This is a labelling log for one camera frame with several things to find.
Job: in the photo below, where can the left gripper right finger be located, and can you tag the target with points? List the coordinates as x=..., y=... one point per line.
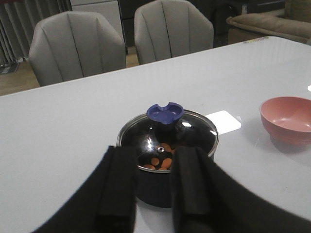
x=205, y=199

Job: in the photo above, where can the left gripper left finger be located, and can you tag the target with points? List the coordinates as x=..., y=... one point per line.
x=105, y=202

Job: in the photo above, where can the dark blue saucepan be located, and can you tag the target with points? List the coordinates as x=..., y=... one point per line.
x=154, y=189

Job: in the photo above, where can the orange ham slice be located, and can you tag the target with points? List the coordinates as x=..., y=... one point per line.
x=166, y=147
x=166, y=164
x=155, y=161

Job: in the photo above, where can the glass lid with blue knob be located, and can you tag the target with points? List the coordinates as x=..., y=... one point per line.
x=171, y=124

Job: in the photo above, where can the pink bowl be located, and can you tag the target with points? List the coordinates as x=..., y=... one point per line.
x=287, y=120

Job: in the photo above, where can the left grey upholstered chair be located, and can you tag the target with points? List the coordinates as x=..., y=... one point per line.
x=72, y=45

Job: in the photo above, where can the grey upholstered chair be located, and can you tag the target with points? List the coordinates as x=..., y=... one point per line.
x=72, y=45
x=165, y=29

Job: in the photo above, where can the right grey upholstered chair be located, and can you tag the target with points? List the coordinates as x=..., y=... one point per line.
x=165, y=29

